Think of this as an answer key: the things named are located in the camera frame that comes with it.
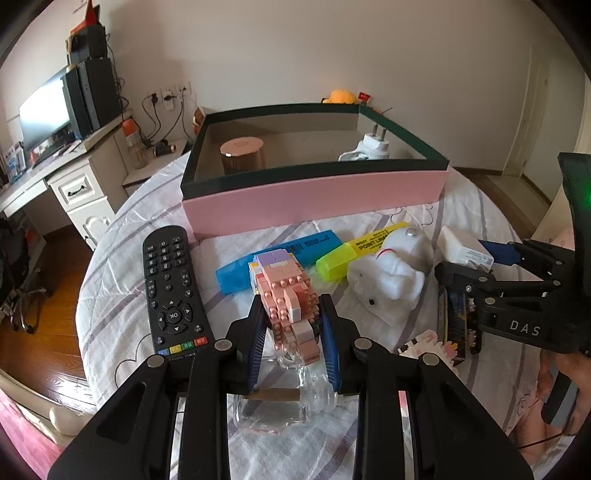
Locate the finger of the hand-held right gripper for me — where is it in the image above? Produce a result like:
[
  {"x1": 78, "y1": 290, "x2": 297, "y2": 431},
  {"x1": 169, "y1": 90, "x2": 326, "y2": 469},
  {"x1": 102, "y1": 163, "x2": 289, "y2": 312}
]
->
[
  {"x1": 434, "y1": 261, "x2": 552, "y2": 354},
  {"x1": 478, "y1": 239, "x2": 578, "y2": 282}
]

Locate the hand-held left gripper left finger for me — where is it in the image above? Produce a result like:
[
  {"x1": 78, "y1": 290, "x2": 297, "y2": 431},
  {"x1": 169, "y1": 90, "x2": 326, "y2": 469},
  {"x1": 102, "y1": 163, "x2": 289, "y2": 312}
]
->
[{"x1": 48, "y1": 293, "x2": 269, "y2": 480}]

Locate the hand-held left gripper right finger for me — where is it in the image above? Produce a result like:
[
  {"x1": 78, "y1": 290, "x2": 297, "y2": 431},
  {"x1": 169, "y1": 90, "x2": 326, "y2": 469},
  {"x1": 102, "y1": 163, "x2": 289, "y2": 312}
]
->
[{"x1": 318, "y1": 293, "x2": 534, "y2": 480}]

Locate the dark blue gold pack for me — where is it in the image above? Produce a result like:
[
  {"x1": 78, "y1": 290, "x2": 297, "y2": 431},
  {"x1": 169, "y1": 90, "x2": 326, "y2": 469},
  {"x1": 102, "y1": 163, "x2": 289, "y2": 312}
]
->
[{"x1": 438, "y1": 282, "x2": 482, "y2": 356}]

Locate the pink building block figure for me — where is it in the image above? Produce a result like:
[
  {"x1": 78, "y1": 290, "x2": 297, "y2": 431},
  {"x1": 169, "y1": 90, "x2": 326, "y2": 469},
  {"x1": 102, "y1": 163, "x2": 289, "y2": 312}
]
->
[{"x1": 248, "y1": 249, "x2": 324, "y2": 365}]

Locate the white astronaut figure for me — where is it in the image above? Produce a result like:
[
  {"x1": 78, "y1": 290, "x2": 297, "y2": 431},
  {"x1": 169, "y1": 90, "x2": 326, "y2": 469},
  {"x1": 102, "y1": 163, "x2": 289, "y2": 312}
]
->
[{"x1": 347, "y1": 226, "x2": 435, "y2": 326}]

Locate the pink storage box green rim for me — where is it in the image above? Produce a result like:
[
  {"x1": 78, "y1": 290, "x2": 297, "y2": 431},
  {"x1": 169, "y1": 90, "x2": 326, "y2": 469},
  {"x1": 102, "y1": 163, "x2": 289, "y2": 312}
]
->
[{"x1": 180, "y1": 104, "x2": 451, "y2": 241}]

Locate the person's right hand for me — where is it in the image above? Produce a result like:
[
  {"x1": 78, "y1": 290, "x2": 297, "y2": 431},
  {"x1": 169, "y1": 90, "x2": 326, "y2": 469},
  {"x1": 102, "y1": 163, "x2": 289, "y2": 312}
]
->
[{"x1": 537, "y1": 349, "x2": 589, "y2": 437}]

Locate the small white box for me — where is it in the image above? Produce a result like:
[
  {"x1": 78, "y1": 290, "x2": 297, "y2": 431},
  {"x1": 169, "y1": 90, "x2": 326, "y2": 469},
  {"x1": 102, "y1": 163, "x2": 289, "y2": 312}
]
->
[{"x1": 436, "y1": 225, "x2": 495, "y2": 278}]

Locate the clear glass bottle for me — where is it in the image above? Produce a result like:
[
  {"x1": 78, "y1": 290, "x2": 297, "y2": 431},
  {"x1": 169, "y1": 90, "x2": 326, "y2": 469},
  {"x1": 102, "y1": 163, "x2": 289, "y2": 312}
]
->
[{"x1": 231, "y1": 348, "x2": 335, "y2": 435}]

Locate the blue highlighter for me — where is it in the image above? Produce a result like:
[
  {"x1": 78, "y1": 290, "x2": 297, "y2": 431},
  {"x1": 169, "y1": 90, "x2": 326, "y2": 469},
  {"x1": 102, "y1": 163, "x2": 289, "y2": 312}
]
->
[{"x1": 215, "y1": 229, "x2": 343, "y2": 295}]

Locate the pink white block toy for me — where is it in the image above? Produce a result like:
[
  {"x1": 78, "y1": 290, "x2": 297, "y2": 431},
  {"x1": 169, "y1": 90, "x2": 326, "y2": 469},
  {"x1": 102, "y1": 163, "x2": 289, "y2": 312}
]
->
[{"x1": 396, "y1": 329, "x2": 465, "y2": 367}]

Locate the yellow highlighter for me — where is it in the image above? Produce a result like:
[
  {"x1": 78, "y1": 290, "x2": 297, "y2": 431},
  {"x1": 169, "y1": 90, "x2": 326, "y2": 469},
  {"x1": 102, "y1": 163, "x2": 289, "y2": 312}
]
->
[{"x1": 316, "y1": 222, "x2": 409, "y2": 282}]

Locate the pink printed cloth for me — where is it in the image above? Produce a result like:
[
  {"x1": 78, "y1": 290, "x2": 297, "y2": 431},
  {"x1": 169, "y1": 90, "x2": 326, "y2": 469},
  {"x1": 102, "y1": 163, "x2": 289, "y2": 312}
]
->
[{"x1": 505, "y1": 364, "x2": 573, "y2": 467}]

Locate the black remote control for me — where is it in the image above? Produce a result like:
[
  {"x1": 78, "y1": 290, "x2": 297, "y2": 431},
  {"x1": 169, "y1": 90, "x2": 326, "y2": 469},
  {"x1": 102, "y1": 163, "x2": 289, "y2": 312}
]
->
[{"x1": 142, "y1": 225, "x2": 218, "y2": 358}]

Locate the striped white bedsheet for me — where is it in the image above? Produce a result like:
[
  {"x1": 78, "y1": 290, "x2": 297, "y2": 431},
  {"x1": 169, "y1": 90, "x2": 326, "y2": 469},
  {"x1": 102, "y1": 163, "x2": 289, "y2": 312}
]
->
[{"x1": 76, "y1": 152, "x2": 573, "y2": 480}]

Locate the white door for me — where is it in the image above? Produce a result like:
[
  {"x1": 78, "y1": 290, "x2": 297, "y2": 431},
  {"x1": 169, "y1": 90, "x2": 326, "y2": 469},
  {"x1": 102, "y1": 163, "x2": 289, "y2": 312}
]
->
[{"x1": 505, "y1": 44, "x2": 552, "y2": 178}]

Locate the white plug adapter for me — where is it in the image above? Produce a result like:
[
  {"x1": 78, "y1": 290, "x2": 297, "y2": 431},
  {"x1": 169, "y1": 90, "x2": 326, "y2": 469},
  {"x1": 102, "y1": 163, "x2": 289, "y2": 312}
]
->
[{"x1": 338, "y1": 127, "x2": 391, "y2": 162}]

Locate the brown candle jar pink lid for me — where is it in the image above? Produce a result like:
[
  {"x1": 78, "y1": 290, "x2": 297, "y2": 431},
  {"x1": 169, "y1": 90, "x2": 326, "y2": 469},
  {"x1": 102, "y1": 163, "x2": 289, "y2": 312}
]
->
[{"x1": 219, "y1": 137, "x2": 267, "y2": 175}]

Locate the white nightstand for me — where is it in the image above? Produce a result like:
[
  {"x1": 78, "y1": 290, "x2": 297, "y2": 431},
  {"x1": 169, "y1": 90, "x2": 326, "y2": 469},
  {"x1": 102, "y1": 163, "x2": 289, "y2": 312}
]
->
[{"x1": 121, "y1": 138, "x2": 192, "y2": 190}]

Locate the white desk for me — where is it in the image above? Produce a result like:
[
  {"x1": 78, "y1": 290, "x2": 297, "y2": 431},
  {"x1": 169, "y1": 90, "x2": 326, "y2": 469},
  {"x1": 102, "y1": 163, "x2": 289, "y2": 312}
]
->
[{"x1": 0, "y1": 122, "x2": 134, "y2": 250}]

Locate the orange capped bottle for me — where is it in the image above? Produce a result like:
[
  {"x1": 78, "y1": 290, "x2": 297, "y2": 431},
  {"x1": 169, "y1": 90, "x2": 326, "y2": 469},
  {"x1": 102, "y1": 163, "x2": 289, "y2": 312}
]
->
[{"x1": 121, "y1": 117, "x2": 148, "y2": 169}]

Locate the black office chair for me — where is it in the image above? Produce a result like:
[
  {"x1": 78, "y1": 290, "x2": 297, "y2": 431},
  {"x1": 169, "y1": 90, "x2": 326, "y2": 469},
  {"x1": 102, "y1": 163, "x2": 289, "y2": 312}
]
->
[{"x1": 0, "y1": 217, "x2": 51, "y2": 333}]

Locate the black computer tower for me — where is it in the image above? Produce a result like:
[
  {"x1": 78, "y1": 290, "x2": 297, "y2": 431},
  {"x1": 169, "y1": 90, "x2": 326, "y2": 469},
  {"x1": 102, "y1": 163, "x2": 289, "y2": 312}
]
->
[{"x1": 62, "y1": 58, "x2": 122, "y2": 139}]

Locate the blue white box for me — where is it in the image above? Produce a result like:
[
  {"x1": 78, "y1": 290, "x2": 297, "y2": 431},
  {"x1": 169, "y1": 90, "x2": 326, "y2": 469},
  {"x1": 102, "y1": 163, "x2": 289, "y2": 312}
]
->
[{"x1": 0, "y1": 141, "x2": 26, "y2": 183}]

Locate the computer monitor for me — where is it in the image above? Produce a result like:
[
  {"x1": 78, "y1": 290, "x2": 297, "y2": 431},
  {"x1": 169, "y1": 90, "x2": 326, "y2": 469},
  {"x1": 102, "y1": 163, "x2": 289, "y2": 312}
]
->
[{"x1": 18, "y1": 67, "x2": 75, "y2": 153}]

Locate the black box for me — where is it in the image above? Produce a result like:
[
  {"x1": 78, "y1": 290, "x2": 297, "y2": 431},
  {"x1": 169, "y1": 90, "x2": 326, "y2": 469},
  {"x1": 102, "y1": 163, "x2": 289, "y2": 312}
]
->
[{"x1": 67, "y1": 23, "x2": 109, "y2": 65}]

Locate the red pointed ornament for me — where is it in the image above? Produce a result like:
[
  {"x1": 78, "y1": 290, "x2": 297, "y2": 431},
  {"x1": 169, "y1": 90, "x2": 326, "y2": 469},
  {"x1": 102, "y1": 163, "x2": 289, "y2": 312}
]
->
[{"x1": 76, "y1": 2, "x2": 102, "y2": 27}]

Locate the beige bed frame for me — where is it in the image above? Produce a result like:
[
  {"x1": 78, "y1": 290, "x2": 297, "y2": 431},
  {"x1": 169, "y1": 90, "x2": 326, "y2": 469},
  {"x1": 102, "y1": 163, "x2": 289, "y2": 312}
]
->
[{"x1": 0, "y1": 369, "x2": 93, "y2": 437}]

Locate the black power cable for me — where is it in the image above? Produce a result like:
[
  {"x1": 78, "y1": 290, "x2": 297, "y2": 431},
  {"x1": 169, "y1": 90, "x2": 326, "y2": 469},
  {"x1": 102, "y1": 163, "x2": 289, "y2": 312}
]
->
[{"x1": 141, "y1": 92, "x2": 163, "y2": 145}]

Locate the white wall socket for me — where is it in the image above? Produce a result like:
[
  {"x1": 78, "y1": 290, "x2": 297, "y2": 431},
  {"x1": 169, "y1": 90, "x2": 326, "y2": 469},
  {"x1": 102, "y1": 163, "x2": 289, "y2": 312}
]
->
[{"x1": 159, "y1": 81, "x2": 192, "y2": 110}]

